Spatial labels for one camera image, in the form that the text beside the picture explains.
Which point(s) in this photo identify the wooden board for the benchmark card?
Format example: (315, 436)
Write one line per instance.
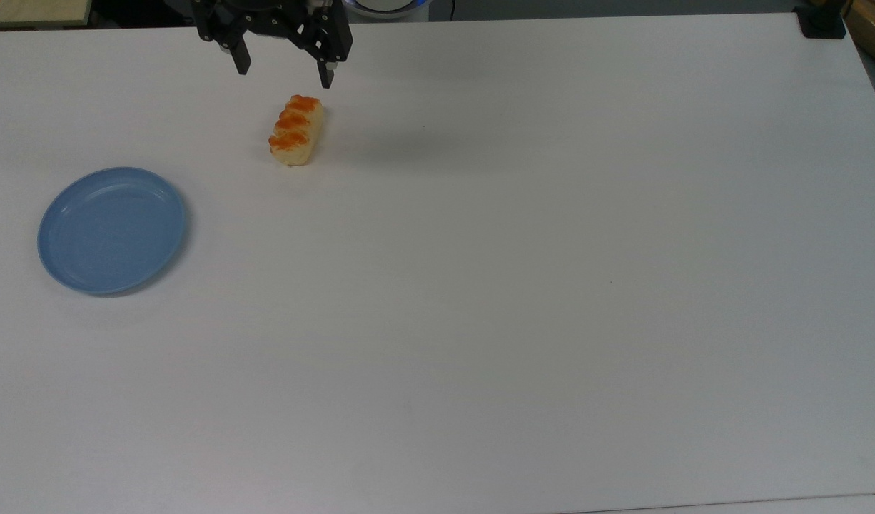
(35, 11)

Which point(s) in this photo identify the orange-topped bread loaf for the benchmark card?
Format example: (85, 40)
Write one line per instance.
(296, 131)

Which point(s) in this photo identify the white blue-ringed robot base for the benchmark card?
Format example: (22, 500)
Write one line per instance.
(385, 7)

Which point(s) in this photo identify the brown wooden furniture edge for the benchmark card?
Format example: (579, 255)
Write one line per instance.
(874, 30)

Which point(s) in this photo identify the black table clamp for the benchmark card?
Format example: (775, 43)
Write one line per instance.
(821, 20)

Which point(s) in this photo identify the blue round plate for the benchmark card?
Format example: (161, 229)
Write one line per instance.
(112, 231)

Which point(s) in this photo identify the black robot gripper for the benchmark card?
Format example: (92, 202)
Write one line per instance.
(273, 20)

